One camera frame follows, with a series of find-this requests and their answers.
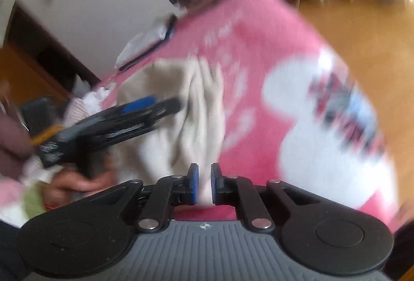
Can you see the pink floral blanket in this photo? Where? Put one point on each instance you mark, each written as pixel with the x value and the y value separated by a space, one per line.
pixel 258 90

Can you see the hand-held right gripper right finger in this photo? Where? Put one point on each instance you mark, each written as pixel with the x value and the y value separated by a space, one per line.
pixel 214 185

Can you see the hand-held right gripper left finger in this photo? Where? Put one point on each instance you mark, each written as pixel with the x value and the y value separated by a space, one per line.
pixel 193 185

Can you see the wooden door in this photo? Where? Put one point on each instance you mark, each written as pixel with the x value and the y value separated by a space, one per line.
pixel 26 73
pixel 48 48

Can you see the white crumpled shirt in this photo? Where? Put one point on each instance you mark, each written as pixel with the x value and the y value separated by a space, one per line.
pixel 95 98

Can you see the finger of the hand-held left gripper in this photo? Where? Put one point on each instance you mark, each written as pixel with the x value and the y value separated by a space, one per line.
pixel 161 109
pixel 139 104

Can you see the beige zip jacket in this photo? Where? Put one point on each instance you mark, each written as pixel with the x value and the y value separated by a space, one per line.
pixel 187 112

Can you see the person's left hand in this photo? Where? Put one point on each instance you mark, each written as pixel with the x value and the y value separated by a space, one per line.
pixel 74 185

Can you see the black folded shirt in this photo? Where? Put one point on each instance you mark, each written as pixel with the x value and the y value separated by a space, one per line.
pixel 152 48

